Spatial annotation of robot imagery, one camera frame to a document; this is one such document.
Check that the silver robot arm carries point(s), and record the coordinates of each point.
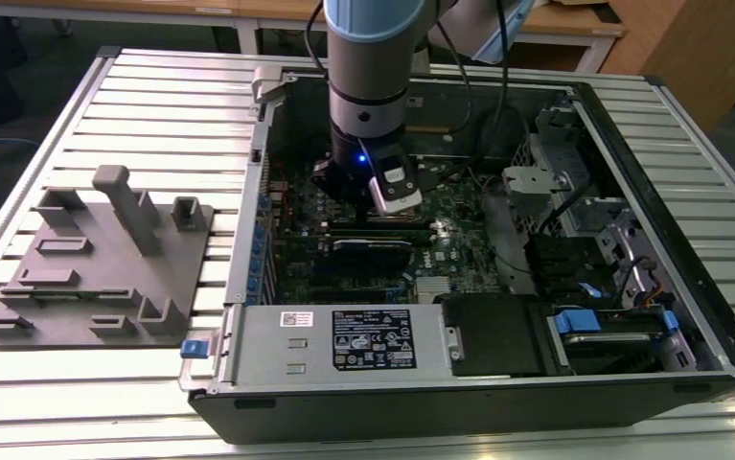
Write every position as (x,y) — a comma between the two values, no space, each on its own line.
(367,57)

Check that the black graphics card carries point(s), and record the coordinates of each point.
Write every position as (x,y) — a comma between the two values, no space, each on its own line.
(370,256)

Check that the grey case stop block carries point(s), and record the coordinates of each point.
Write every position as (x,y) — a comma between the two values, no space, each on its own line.
(267,79)

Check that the green motherboard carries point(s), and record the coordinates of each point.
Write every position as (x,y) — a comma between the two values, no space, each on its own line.
(457,249)

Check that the silver finned heatsink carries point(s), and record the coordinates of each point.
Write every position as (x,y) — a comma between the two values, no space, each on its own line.
(435,285)

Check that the metal drive cage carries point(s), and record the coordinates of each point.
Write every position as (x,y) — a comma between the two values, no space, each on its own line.
(574,165)

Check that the grey power supply unit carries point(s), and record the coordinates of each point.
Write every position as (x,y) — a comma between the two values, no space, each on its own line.
(264,354)

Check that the black plastic shroud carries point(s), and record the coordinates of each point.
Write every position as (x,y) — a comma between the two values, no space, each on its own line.
(495,335)

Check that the wooden desk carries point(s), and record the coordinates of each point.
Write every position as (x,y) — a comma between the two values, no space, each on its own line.
(571,29)

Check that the grey parts rack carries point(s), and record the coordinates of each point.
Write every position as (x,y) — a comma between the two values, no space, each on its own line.
(104,287)

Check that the hard disk in blue carrier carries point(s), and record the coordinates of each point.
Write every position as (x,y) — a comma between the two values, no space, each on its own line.
(577,320)

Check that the black PC case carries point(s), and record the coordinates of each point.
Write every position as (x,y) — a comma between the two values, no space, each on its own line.
(406,421)

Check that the wooden cabinet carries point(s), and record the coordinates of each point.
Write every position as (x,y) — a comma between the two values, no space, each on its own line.
(693,57)

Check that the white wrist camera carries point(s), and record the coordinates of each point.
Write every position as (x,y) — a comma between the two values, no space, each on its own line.
(395,189)

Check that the silver metal bracket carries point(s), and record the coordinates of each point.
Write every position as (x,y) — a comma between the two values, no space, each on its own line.
(530,187)

